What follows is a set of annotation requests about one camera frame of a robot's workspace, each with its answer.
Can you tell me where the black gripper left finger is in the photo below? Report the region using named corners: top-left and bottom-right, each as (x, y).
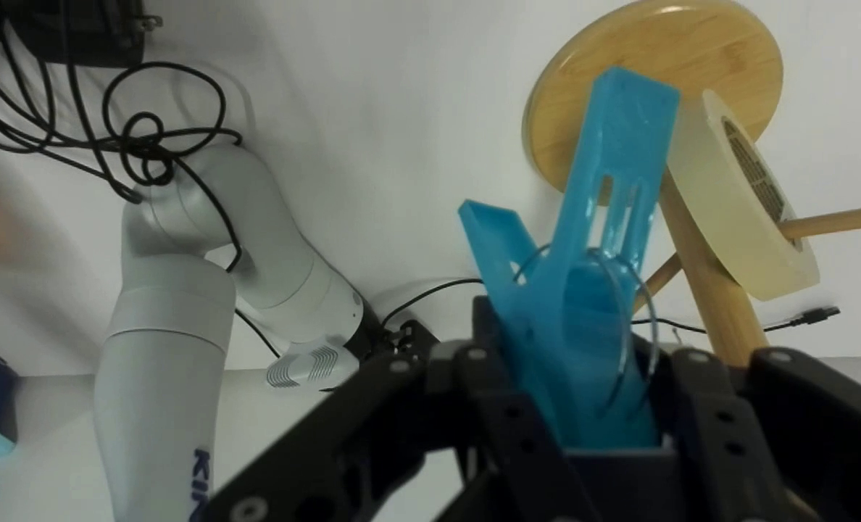
top-left (193, 294), bottom-right (585, 522)

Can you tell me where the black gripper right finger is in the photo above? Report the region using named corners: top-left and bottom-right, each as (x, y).
top-left (650, 348), bottom-right (861, 522)

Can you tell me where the blue plastic clothes peg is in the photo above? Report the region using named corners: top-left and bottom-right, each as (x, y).
top-left (457, 68), bottom-right (677, 449)

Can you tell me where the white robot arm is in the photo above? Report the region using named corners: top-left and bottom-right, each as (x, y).
top-left (96, 232), bottom-right (861, 522)

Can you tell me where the wooden peg stand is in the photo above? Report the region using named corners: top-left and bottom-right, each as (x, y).
top-left (522, 0), bottom-right (861, 365)

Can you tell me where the masking tape roll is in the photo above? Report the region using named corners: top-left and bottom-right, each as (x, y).
top-left (667, 91), bottom-right (821, 301)

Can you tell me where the thin black table cable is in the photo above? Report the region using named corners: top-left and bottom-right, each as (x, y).
top-left (380, 274), bottom-right (844, 338)

